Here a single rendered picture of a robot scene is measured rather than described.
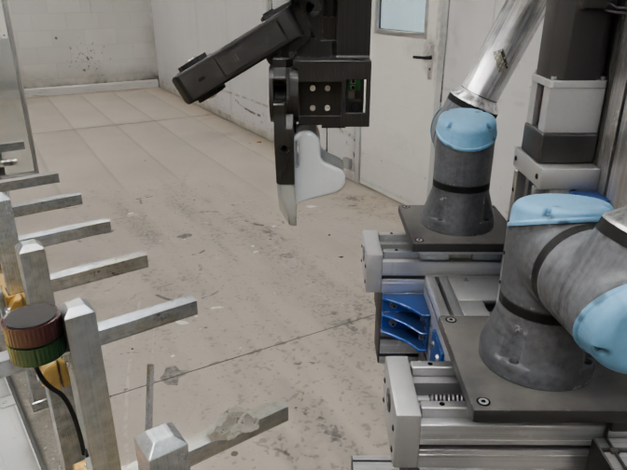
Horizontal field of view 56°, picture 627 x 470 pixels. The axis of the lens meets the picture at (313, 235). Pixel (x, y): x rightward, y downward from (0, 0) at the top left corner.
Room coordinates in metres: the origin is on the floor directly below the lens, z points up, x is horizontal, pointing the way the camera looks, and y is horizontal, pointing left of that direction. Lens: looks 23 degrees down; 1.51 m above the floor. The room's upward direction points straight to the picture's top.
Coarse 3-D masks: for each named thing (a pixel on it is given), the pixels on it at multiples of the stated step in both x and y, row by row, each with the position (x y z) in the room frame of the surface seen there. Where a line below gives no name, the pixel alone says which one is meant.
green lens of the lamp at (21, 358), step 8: (48, 344) 0.55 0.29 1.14; (56, 344) 0.56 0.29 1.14; (64, 344) 0.57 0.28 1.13; (8, 352) 0.55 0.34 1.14; (16, 352) 0.54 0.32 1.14; (24, 352) 0.54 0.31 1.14; (32, 352) 0.54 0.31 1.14; (40, 352) 0.55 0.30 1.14; (48, 352) 0.55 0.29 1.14; (56, 352) 0.56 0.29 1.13; (16, 360) 0.54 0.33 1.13; (24, 360) 0.54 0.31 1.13; (32, 360) 0.54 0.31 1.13; (40, 360) 0.54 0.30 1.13; (48, 360) 0.55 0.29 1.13
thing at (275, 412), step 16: (272, 400) 0.81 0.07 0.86; (256, 416) 0.77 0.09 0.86; (272, 416) 0.78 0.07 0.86; (208, 432) 0.73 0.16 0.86; (256, 432) 0.76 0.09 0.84; (192, 448) 0.70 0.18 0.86; (208, 448) 0.71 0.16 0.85; (224, 448) 0.73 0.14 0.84; (128, 464) 0.67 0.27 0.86; (192, 464) 0.69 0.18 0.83
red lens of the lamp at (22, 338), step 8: (8, 312) 0.58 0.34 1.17; (56, 320) 0.57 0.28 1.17; (8, 328) 0.55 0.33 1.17; (32, 328) 0.55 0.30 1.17; (40, 328) 0.55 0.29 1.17; (48, 328) 0.55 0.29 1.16; (56, 328) 0.56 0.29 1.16; (8, 336) 0.54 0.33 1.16; (16, 336) 0.54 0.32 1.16; (24, 336) 0.54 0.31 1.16; (32, 336) 0.54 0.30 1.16; (40, 336) 0.55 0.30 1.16; (48, 336) 0.55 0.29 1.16; (56, 336) 0.56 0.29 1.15; (8, 344) 0.55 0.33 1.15; (16, 344) 0.54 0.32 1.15; (24, 344) 0.54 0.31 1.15; (32, 344) 0.54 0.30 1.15; (40, 344) 0.55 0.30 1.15
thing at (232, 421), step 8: (232, 408) 0.77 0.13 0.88; (240, 408) 0.78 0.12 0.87; (224, 416) 0.76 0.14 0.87; (232, 416) 0.76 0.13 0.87; (240, 416) 0.75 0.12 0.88; (248, 416) 0.75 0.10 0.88; (216, 424) 0.74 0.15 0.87; (224, 424) 0.74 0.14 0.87; (232, 424) 0.74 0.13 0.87; (240, 424) 0.74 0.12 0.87; (248, 424) 0.75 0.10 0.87; (256, 424) 0.75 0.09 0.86; (216, 432) 0.72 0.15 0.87; (224, 432) 0.73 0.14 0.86; (232, 432) 0.72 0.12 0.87; (240, 432) 0.73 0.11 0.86; (216, 440) 0.71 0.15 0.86
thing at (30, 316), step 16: (32, 304) 0.60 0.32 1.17; (48, 304) 0.60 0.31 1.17; (16, 320) 0.56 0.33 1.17; (32, 320) 0.56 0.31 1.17; (48, 320) 0.56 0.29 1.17; (64, 352) 0.57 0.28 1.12; (48, 384) 0.57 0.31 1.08; (64, 400) 0.58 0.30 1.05; (80, 432) 0.58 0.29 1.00; (80, 448) 0.58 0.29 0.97
